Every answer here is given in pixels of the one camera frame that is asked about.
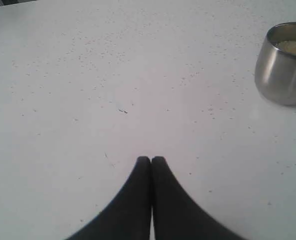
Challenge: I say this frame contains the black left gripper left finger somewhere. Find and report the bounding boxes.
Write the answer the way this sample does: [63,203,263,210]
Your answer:
[69,156,151,240]

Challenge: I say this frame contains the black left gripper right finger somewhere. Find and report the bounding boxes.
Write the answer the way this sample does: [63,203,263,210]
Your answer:
[151,156,240,240]

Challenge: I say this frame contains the stainless steel cup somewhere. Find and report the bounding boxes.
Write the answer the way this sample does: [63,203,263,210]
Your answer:
[255,22,296,106]

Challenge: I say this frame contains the yellow and white grains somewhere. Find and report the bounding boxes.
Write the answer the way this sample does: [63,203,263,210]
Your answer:
[276,40,296,55]

